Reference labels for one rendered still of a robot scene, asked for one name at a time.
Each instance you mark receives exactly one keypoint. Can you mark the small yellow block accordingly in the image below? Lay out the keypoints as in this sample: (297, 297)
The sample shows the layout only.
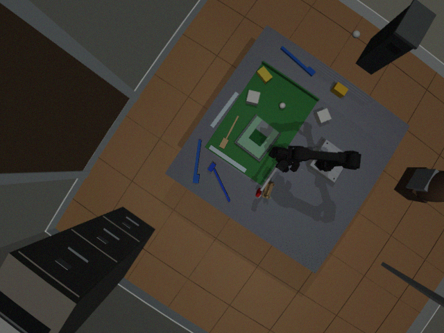
(339, 90)

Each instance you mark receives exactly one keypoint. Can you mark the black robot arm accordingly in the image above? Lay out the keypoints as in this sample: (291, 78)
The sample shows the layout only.
(325, 160)

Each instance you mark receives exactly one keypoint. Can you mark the grey flat bar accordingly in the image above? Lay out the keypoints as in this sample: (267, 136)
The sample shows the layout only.
(227, 158)
(221, 113)

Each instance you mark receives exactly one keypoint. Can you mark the green flat mat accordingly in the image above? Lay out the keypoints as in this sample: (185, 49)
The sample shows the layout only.
(287, 121)

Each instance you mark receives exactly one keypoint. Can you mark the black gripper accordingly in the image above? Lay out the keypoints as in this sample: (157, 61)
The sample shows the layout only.
(294, 166)

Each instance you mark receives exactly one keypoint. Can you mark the yellow rectangular block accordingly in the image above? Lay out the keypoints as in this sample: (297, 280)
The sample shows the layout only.
(264, 74)

